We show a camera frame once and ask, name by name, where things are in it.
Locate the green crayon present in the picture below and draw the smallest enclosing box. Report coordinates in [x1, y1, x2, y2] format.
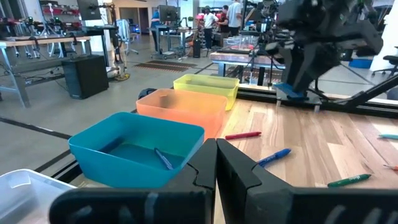
[326, 173, 373, 189]

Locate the black monitor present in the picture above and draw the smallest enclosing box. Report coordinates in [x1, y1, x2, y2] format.
[157, 4, 178, 22]
[76, 0, 102, 21]

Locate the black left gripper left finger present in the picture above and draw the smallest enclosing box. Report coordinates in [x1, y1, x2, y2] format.
[49, 138, 218, 224]

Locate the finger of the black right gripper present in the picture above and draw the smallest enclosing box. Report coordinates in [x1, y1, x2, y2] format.
[281, 45, 304, 91]
[298, 45, 341, 94]

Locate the wooden workbench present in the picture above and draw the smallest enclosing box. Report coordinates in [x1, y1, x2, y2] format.
[0, 35, 91, 109]

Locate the grey office desk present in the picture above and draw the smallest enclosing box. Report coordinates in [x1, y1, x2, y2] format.
[147, 26, 200, 60]

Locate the teal plastic bin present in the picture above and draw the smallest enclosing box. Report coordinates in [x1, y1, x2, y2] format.
[68, 111, 206, 189]

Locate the clear plastic bin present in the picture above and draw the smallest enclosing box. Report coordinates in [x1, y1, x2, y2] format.
[0, 169, 77, 224]

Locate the black office chair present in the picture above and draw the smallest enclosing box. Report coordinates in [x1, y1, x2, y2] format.
[371, 45, 398, 78]

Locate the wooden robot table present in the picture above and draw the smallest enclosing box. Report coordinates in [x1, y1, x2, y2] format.
[209, 50, 286, 87]

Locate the blue crate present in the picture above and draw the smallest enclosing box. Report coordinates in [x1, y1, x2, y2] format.
[347, 57, 374, 70]

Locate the yellow plastic bin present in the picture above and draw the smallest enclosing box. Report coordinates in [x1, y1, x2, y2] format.
[172, 73, 241, 112]

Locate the blue crayon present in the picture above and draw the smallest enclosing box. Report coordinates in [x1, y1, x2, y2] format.
[154, 147, 174, 171]

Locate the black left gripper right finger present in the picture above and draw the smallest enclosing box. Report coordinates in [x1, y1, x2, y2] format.
[216, 138, 398, 224]

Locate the red crayon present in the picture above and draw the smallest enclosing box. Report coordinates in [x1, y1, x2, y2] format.
[224, 131, 262, 141]

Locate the blue pen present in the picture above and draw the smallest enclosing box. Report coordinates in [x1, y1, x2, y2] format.
[257, 147, 292, 168]

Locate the black computer tower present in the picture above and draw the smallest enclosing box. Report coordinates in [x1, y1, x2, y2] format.
[61, 54, 110, 100]

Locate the orange plastic bin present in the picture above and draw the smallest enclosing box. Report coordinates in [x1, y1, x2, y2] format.
[136, 88, 229, 141]

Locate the blue eraser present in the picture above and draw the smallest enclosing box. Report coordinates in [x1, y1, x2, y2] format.
[273, 82, 308, 101]

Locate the clear storage box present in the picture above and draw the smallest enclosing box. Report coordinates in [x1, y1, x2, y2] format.
[222, 34, 259, 51]

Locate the white chair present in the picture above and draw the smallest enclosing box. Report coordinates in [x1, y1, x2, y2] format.
[116, 18, 140, 56]

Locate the striped floor mat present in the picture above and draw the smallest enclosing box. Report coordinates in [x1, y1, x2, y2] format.
[133, 59, 198, 73]

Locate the person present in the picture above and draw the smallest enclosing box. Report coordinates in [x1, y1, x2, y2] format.
[202, 5, 220, 51]
[226, 0, 244, 37]
[217, 4, 231, 35]
[150, 8, 161, 53]

